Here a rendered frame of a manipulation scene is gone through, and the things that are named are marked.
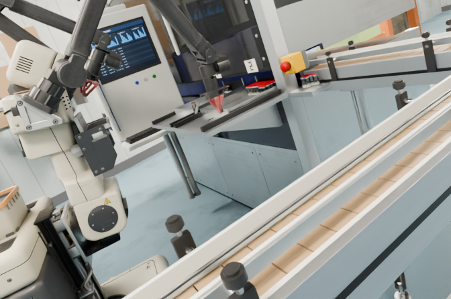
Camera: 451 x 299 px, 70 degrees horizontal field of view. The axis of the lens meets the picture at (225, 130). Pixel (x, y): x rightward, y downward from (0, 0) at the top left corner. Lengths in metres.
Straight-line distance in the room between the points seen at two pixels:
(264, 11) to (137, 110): 1.12
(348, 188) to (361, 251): 0.07
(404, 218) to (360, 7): 1.40
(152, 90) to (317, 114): 1.11
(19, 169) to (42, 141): 3.25
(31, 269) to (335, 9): 1.52
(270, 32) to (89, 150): 0.81
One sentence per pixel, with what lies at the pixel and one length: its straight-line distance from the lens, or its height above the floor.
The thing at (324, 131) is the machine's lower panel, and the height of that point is 0.64.
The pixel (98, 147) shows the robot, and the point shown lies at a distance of 1.20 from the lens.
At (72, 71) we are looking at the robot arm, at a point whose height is 1.23.
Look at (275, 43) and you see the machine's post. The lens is 1.35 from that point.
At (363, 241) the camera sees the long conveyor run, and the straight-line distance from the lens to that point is 0.39.
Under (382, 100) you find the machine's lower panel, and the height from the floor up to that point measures 0.62.
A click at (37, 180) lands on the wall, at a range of 4.54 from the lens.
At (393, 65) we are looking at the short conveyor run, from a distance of 1.17.
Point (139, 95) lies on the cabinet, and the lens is 2.13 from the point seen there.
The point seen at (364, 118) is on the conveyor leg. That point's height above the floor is 0.70.
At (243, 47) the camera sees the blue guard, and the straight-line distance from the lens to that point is 1.51.
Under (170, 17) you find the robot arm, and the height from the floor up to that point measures 1.30.
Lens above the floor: 1.17
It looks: 15 degrees down
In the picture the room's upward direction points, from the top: 20 degrees counter-clockwise
